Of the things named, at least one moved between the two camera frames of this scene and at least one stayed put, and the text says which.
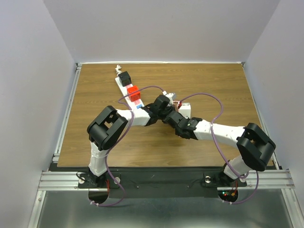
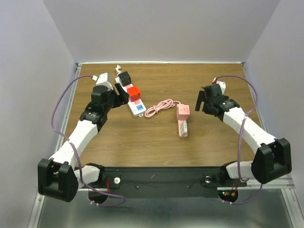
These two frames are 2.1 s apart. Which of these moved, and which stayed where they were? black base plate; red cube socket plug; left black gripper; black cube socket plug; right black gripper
Moved: right black gripper; left black gripper
Stayed: red cube socket plug; black base plate; black cube socket plug
